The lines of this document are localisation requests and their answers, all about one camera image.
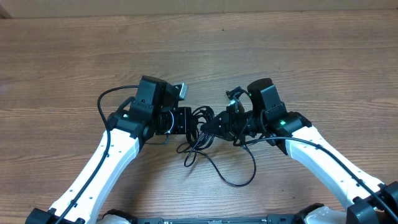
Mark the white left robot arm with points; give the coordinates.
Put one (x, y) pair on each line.
(152, 110)

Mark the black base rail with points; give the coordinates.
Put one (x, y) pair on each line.
(118, 216)

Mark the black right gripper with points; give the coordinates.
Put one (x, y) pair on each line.
(229, 130)

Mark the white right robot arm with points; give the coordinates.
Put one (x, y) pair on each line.
(257, 114)

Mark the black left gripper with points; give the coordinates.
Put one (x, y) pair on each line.
(183, 127)

